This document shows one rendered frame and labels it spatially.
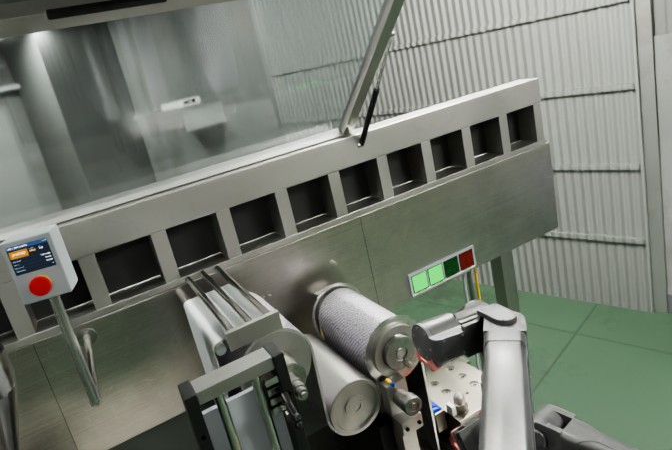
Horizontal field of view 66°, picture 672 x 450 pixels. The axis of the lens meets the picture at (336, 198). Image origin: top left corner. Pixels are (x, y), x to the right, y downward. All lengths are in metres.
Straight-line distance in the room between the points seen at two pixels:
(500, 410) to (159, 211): 0.84
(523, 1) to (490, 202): 1.90
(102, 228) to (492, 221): 1.12
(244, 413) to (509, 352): 0.43
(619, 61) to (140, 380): 2.77
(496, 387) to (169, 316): 0.81
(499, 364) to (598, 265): 2.96
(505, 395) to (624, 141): 2.75
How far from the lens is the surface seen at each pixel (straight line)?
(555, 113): 3.40
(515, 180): 1.75
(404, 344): 1.13
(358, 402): 1.15
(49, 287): 0.88
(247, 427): 0.93
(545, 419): 1.00
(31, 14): 0.82
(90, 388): 0.98
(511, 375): 0.69
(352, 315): 1.19
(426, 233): 1.54
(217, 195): 1.24
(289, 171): 1.29
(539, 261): 3.79
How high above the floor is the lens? 1.86
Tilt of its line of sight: 15 degrees down
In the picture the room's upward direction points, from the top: 13 degrees counter-clockwise
